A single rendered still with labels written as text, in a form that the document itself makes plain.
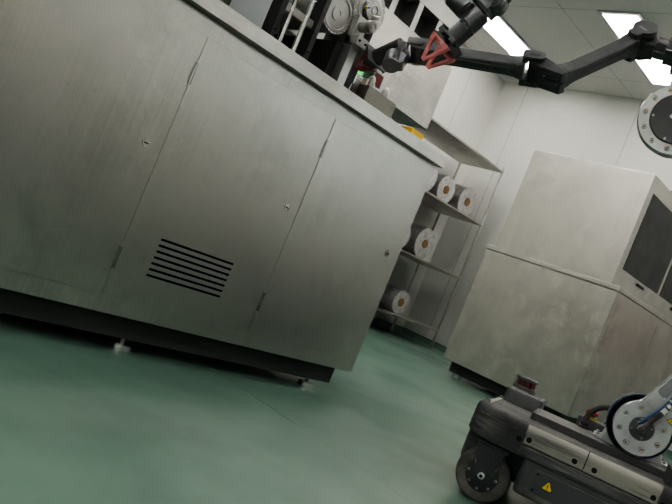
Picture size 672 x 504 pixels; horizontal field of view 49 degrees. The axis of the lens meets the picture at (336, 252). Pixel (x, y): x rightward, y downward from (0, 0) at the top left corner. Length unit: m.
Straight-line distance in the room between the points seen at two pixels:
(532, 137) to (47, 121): 6.22
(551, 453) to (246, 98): 1.17
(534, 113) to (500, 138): 0.41
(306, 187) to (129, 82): 0.63
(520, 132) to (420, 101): 4.31
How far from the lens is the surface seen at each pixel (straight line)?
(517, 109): 7.74
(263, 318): 2.17
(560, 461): 1.93
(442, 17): 3.40
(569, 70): 2.41
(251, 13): 2.40
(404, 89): 3.26
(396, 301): 6.62
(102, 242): 1.82
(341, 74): 2.46
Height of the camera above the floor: 0.44
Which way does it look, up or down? 1 degrees up
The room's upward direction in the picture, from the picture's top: 22 degrees clockwise
